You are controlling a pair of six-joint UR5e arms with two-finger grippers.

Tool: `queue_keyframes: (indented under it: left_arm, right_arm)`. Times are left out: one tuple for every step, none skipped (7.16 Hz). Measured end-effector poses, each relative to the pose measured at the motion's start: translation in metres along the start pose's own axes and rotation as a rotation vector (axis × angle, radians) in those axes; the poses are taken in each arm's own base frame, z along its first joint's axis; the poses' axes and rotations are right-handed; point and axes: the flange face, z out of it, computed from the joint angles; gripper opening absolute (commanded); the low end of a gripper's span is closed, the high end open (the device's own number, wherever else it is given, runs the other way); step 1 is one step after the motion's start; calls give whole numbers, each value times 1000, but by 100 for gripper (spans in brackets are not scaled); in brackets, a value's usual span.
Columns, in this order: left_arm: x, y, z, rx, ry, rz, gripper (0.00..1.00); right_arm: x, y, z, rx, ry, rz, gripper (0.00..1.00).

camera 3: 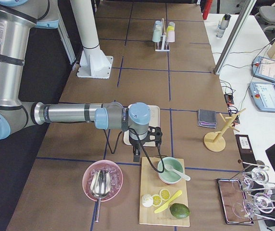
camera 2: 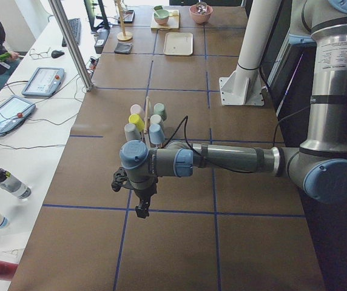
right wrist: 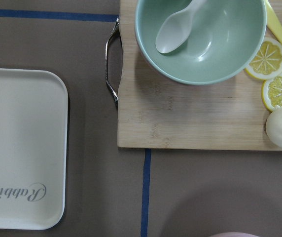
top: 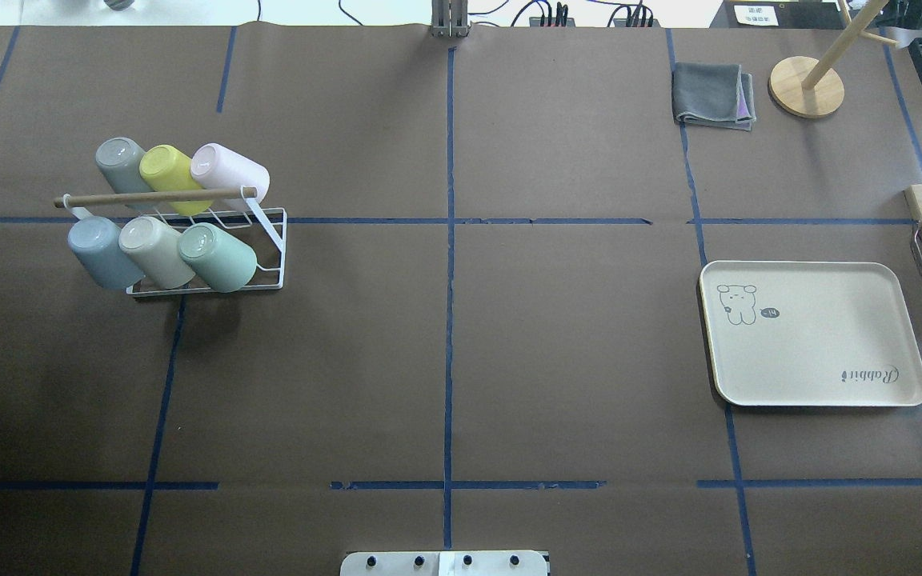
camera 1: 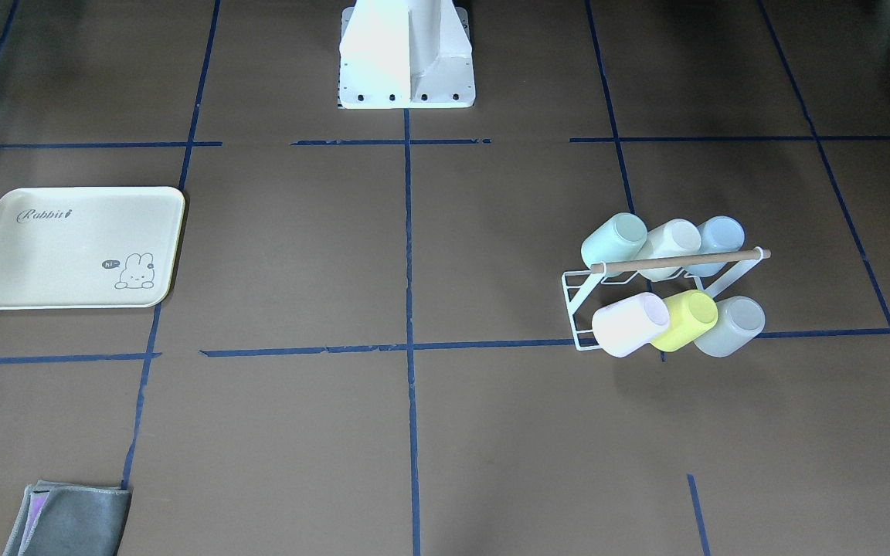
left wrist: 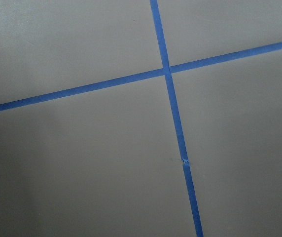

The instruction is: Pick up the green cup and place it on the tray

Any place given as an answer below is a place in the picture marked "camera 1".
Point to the green cup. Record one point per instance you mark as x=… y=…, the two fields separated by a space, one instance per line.
x=619 y=239

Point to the pink cup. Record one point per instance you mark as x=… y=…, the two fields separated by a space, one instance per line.
x=623 y=327

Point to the cream white cup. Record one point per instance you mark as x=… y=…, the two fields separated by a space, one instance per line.
x=677 y=237

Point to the yellow cup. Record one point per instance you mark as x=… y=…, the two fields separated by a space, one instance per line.
x=692 y=313

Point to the light blue cup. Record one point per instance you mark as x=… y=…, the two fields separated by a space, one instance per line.
x=721 y=234

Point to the grey cup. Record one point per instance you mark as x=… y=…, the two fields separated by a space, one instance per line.
x=740 y=319

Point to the cream rabbit serving tray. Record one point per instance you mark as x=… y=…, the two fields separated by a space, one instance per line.
x=88 y=247

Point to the folded grey cloth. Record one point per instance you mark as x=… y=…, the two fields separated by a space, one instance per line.
x=57 y=518

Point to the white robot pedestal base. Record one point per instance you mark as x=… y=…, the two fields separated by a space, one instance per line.
x=405 y=55

